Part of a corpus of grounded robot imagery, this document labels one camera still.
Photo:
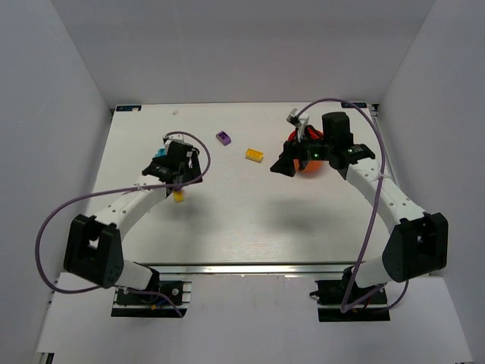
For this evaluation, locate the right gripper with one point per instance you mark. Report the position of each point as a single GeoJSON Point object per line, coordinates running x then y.
{"type": "Point", "coordinates": [292, 154]}

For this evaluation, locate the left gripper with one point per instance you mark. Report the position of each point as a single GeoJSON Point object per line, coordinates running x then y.
{"type": "Point", "coordinates": [186, 178]}

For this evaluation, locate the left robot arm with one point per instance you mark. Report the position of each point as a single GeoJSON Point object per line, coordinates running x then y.
{"type": "Point", "coordinates": [94, 245]}

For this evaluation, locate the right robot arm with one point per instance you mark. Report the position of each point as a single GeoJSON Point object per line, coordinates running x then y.
{"type": "Point", "coordinates": [418, 240]}

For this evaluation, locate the small yellow lego brick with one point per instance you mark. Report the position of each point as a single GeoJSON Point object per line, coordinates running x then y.
{"type": "Point", "coordinates": [178, 196]}

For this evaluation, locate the large yellow lego brick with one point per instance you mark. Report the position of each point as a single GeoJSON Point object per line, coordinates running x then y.
{"type": "Point", "coordinates": [254, 155]}

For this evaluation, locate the teal lego piece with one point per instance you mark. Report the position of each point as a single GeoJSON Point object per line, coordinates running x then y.
{"type": "Point", "coordinates": [161, 152]}

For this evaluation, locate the purple lego brick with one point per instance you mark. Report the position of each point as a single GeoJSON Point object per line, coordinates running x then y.
{"type": "Point", "coordinates": [223, 138]}

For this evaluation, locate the right corner label sticker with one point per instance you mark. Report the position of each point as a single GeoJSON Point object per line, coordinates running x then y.
{"type": "Point", "coordinates": [354, 105]}

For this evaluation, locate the corner label sticker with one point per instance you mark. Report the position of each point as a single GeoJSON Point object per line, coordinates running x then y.
{"type": "Point", "coordinates": [128, 108]}
{"type": "Point", "coordinates": [354, 105]}

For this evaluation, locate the left corner label sticker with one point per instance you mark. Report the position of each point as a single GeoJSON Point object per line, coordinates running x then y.
{"type": "Point", "coordinates": [128, 108]}

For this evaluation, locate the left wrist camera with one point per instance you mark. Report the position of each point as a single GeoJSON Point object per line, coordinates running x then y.
{"type": "Point", "coordinates": [176, 138]}

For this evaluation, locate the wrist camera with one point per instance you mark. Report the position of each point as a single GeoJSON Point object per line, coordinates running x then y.
{"type": "Point", "coordinates": [176, 138]}
{"type": "Point", "coordinates": [299, 119]}

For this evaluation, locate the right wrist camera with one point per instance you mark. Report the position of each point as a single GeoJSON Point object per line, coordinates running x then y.
{"type": "Point", "coordinates": [299, 119]}

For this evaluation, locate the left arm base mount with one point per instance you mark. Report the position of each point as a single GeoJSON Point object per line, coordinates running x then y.
{"type": "Point", "coordinates": [172, 305]}

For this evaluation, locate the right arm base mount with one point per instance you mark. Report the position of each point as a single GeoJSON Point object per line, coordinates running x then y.
{"type": "Point", "coordinates": [329, 295]}

